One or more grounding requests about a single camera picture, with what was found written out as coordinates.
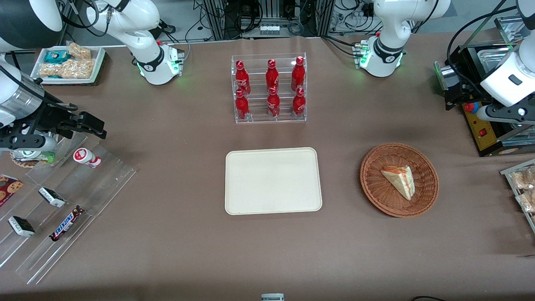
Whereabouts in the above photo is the white red yogurt bottle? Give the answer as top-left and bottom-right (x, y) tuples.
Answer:
(73, 148), (102, 169)

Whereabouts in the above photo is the clear pastry bag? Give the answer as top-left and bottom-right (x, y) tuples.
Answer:
(516, 190), (535, 214)
(511, 167), (535, 191)

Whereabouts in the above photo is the triangular sandwich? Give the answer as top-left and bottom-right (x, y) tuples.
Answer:
(380, 166), (416, 201)

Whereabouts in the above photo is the silver metal pan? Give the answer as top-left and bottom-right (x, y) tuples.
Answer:
(494, 16), (528, 44)

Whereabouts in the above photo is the black white snack bar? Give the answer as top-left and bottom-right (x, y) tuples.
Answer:
(38, 187), (66, 208)
(8, 216), (36, 238)

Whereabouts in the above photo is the teal snack packet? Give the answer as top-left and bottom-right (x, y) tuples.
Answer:
(44, 50), (70, 64)

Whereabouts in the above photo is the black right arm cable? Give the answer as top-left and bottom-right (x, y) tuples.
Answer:
(63, 0), (101, 30)

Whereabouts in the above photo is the black appliance with yellow panel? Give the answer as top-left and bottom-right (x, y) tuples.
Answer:
(434, 42), (535, 158)

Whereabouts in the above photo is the large rice cracker bag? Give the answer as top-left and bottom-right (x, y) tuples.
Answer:
(40, 59), (96, 79)

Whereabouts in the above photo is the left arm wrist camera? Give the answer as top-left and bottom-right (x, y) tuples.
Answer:
(476, 102), (535, 125)

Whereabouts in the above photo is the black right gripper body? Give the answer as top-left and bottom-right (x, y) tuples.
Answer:
(31, 104), (85, 138)

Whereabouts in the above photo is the red cola bottle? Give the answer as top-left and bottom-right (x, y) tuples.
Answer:
(267, 87), (281, 118)
(292, 88), (306, 117)
(235, 60), (252, 96)
(266, 59), (280, 93)
(291, 56), (306, 92)
(235, 89), (250, 121)

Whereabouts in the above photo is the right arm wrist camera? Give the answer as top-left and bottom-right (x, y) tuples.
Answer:
(0, 122), (58, 153)

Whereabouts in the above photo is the clear acrylic stepped shelf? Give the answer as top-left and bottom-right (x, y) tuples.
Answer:
(0, 133), (138, 285)

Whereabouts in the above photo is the clear acrylic bottle rack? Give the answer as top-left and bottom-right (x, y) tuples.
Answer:
(231, 52), (307, 125)

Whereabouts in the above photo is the small wicker coaster with cup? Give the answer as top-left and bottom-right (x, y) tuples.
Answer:
(10, 148), (56, 168)

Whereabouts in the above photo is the chocolate chip cookie pack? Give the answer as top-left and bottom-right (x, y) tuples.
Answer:
(0, 174), (24, 207)

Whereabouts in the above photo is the white snack tray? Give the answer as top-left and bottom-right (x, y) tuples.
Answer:
(31, 46), (106, 85)

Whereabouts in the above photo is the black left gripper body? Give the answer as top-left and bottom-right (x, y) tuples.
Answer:
(456, 79), (485, 105)

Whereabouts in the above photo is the small rice cracker bag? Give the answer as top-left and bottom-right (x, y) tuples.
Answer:
(67, 42), (92, 60)

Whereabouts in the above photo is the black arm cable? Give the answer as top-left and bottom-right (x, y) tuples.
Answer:
(63, 0), (101, 30)
(446, 5), (519, 84)

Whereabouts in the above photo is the aluminium equipment rack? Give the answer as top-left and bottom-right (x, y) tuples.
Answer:
(203, 0), (335, 40)

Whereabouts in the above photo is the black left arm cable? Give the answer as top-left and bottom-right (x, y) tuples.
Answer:
(446, 5), (519, 84)

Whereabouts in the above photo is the cream plastic tray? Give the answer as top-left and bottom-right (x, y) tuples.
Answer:
(225, 147), (323, 216)

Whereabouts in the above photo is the brown Snickers bar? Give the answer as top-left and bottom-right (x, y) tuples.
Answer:
(49, 205), (85, 242)

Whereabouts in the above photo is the brown wicker basket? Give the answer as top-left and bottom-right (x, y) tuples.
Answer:
(360, 143), (439, 218)

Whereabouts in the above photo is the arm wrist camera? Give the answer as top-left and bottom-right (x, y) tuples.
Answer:
(476, 102), (535, 125)
(0, 122), (58, 153)

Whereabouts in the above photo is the metal wire tray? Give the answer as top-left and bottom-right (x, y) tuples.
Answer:
(500, 159), (535, 233)

